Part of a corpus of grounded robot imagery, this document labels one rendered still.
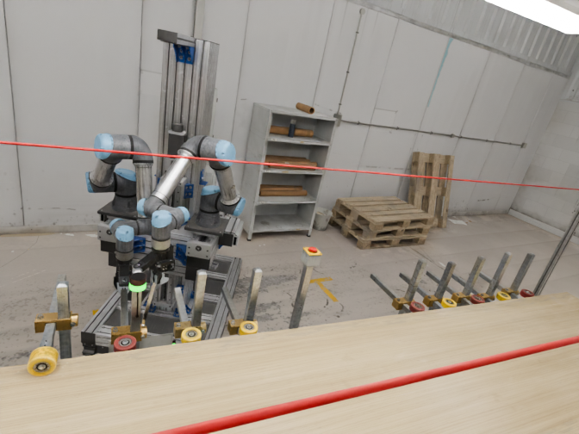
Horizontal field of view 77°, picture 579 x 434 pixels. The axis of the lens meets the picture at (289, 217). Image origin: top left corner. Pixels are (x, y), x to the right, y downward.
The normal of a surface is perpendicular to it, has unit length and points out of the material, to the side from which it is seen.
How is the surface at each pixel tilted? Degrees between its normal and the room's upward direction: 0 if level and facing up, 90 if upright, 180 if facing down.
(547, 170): 90
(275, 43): 90
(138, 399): 0
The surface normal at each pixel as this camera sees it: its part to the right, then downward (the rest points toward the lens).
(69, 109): 0.47, 0.42
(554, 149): -0.86, 0.03
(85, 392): 0.19, -0.91
